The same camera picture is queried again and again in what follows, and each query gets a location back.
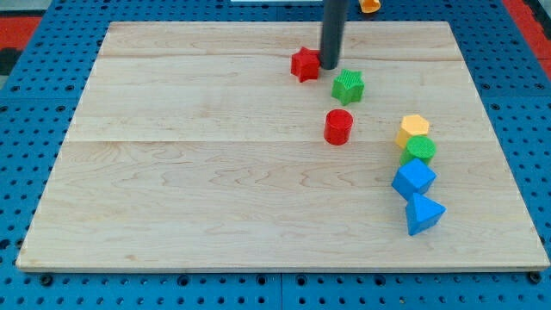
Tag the orange block off board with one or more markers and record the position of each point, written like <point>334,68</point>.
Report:
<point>369,6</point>

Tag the green cylinder block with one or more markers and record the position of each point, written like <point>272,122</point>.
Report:
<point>418,147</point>

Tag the blue cube block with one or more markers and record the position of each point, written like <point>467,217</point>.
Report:
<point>415,177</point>

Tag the blue triangle block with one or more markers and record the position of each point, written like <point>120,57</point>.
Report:
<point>422,213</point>

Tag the yellow hexagon block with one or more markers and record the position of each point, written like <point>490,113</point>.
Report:
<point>411,125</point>

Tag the red cylinder block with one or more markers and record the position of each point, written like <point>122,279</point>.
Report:
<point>338,124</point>

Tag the red star block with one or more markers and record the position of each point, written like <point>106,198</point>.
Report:
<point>305,64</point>

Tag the wooden board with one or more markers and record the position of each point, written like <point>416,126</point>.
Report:
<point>193,149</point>

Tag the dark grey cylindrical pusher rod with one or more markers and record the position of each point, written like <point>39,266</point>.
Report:
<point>332,32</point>

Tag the green star block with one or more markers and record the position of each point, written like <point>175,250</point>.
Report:
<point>348,87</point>

